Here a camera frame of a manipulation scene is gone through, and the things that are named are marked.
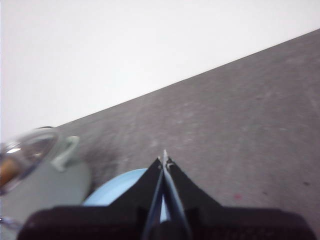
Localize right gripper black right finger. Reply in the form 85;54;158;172
162;149;319;240

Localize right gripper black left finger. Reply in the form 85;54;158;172
17;156;164;240

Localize yellow corn cob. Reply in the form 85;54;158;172
0;157;19;189

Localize round blue plate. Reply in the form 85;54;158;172
82;168;168;223

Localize pale green electric steamer pot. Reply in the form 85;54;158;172
0;126;92;240

